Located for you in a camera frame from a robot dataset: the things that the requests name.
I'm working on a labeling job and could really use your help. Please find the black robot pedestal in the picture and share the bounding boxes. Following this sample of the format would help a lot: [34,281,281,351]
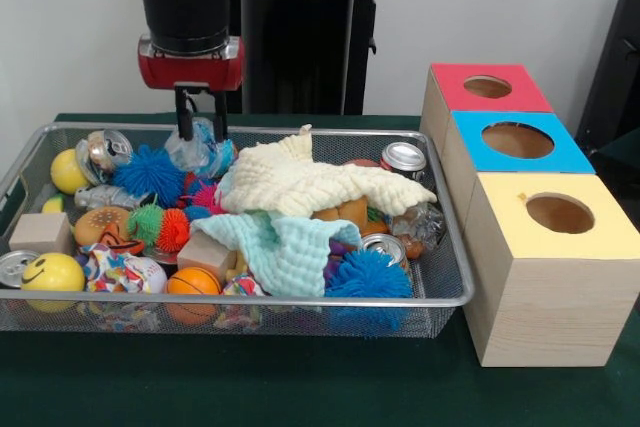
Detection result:
[227,0,403,116]

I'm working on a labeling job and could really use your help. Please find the wooden box with three holes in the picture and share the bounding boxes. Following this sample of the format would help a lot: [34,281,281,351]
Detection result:
[419,64,640,368]

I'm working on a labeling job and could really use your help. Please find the dark green side table cloth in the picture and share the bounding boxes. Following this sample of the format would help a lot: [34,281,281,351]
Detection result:
[589,126,640,213]

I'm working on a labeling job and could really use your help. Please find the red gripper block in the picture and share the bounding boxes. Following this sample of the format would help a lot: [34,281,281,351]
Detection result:
[137,34,246,143]

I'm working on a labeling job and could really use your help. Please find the blue furry monster toy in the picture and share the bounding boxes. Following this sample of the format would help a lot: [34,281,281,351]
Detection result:
[324,247,414,299]

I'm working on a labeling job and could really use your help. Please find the toy hamburger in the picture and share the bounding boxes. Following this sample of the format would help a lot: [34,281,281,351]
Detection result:
[74,206,139,248]

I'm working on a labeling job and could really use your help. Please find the small orange basketball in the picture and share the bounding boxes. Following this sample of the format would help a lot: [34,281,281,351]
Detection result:
[166,266,223,324]

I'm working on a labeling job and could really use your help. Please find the mint waffle cloth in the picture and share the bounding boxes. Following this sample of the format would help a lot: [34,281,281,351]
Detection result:
[189,211,361,298]

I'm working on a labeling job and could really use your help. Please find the cream waffle cloth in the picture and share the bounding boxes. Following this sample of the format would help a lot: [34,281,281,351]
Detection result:
[219,123,437,221]

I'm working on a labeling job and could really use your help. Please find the clear packet of orange snacks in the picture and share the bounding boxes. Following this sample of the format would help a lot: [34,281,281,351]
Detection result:
[392,200,446,261]

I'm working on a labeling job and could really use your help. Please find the shallow wire mesh bin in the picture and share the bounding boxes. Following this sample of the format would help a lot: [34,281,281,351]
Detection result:
[0,121,474,341]

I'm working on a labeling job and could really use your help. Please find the blue spiky rubber ball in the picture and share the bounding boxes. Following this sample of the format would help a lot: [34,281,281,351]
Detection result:
[112,145,187,196]

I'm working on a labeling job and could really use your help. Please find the small white baseball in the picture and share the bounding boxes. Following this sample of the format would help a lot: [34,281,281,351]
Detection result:
[124,255,169,293]

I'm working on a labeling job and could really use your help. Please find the plain wooden cube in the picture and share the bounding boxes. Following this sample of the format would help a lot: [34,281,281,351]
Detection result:
[8,212,74,256]

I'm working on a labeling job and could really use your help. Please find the yellow smiley ball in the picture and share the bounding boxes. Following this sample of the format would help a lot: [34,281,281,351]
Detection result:
[19,252,86,313]

